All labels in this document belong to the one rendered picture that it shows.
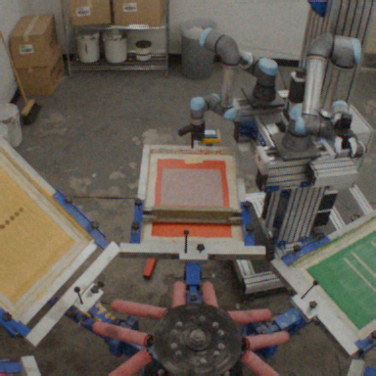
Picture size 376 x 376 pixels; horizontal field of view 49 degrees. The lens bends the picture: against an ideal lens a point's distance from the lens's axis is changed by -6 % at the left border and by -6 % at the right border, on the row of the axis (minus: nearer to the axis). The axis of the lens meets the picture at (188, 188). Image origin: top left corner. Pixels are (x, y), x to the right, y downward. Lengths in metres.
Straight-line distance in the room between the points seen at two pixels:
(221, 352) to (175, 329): 0.17
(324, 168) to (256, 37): 3.56
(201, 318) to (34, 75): 4.09
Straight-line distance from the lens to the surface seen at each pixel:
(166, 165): 2.60
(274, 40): 5.80
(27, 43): 4.98
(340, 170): 2.43
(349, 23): 2.29
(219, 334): 1.52
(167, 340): 1.50
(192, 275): 1.97
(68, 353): 2.99
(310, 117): 1.96
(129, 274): 3.25
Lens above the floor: 2.65
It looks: 43 degrees down
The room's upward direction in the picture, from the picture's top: 3 degrees clockwise
